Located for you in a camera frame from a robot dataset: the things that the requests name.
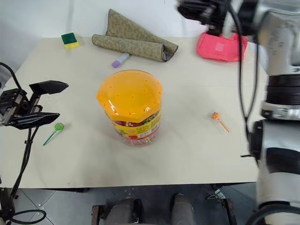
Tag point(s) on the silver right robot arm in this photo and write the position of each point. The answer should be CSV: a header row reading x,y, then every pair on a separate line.
x,y
281,47

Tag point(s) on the rolled olive patterned mat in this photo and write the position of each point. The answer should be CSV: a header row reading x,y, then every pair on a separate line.
x,y
133,42

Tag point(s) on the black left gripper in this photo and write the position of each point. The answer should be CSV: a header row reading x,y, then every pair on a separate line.
x,y
20,104

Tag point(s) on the green and yellow sponge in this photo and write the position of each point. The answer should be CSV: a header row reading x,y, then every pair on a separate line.
x,y
69,40

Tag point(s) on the clear plastic lollipop jar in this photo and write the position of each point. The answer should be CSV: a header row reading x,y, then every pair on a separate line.
x,y
138,131

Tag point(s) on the green lollipop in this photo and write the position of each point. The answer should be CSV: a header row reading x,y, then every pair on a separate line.
x,y
59,126

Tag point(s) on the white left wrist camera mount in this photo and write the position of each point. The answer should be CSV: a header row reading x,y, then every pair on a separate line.
x,y
3,120

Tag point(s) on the pink fabric pouch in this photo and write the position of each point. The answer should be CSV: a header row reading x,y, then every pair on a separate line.
x,y
218,48

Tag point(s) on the dark rounded shape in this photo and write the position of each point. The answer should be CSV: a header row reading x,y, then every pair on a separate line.
x,y
182,209
124,212

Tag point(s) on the purple glue stick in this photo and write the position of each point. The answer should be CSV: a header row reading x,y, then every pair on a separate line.
x,y
120,60

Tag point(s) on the rusty metal bracket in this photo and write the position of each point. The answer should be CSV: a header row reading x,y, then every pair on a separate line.
x,y
97,214
229,211

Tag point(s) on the orange perforated jar lid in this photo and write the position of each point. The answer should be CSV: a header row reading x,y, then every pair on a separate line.
x,y
129,93

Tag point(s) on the orange lollipop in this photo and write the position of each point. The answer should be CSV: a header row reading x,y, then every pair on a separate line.
x,y
215,115

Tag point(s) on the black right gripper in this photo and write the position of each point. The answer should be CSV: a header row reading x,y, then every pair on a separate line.
x,y
197,10

